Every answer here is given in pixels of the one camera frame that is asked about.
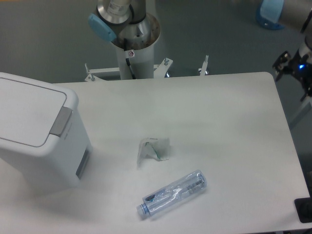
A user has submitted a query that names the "silver robot arm blue cap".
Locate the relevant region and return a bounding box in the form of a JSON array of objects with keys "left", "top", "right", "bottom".
[{"left": 88, "top": 0, "right": 152, "bottom": 43}]

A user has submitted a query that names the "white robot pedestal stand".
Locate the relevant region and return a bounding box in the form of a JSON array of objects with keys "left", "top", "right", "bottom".
[{"left": 84, "top": 12, "right": 210, "bottom": 82}]

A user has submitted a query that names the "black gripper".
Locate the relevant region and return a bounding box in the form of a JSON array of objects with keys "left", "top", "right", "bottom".
[{"left": 273, "top": 51, "right": 312, "bottom": 101}]

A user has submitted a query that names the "white plastic trash can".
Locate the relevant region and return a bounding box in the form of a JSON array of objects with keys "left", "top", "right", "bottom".
[{"left": 0, "top": 73, "right": 92, "bottom": 192}]

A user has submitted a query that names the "black device at table edge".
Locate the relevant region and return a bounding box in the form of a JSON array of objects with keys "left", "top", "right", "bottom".
[{"left": 294, "top": 197, "right": 312, "bottom": 223}]

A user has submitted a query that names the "crushed clear plastic bottle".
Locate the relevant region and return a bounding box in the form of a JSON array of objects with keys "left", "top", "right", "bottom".
[{"left": 136, "top": 170, "right": 207, "bottom": 219}]

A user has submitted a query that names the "black cable on pedestal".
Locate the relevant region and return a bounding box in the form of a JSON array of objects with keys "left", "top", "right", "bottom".
[{"left": 123, "top": 38, "right": 136, "bottom": 79}]

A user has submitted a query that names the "white trash can lid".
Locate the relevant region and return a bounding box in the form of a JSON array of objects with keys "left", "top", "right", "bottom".
[{"left": 0, "top": 78, "right": 66, "bottom": 147}]

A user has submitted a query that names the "crumpled white paper wrapper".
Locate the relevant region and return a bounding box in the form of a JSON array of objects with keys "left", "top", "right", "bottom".
[{"left": 136, "top": 137, "right": 171, "bottom": 168}]

